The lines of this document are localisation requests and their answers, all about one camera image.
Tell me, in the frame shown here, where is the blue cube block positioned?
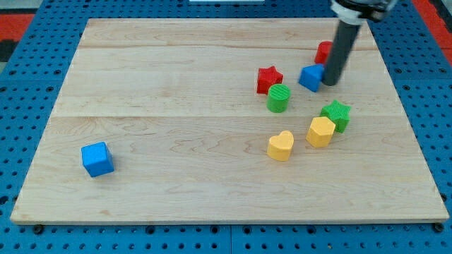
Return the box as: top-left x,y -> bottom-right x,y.
81,142 -> 114,178

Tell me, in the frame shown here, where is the red star block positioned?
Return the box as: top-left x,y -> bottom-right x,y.
256,66 -> 284,95

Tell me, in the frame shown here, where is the blue triangle block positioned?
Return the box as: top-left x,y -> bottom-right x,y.
298,63 -> 324,92

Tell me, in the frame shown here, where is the green star block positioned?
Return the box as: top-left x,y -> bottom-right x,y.
320,99 -> 352,133

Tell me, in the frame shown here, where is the red block behind rod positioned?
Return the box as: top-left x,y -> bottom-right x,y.
314,41 -> 333,64

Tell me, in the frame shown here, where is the wooden board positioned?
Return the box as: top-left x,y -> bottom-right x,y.
11,18 -> 449,225

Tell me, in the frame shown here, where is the yellow heart block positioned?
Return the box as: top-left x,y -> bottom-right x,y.
266,131 -> 295,162

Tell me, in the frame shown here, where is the green cylinder block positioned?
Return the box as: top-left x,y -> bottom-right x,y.
266,84 -> 291,113

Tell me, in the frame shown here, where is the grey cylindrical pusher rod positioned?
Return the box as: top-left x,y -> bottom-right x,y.
322,20 -> 361,86

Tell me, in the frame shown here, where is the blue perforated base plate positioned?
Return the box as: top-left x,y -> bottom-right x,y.
1,0 -> 451,253

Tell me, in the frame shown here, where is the yellow hexagon block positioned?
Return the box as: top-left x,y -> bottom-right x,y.
306,116 -> 335,147

